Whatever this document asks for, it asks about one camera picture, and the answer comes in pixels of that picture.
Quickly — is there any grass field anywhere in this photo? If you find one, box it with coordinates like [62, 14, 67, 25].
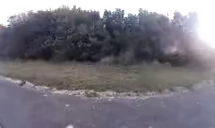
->
[0, 59, 215, 94]

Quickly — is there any wood of dark trees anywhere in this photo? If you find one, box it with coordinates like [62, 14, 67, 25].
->
[0, 5, 215, 67]

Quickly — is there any stony path edge strip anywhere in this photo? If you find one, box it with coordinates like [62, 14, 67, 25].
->
[0, 74, 215, 100]

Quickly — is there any grey asphalt path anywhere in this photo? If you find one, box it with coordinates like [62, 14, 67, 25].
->
[0, 78, 215, 128]

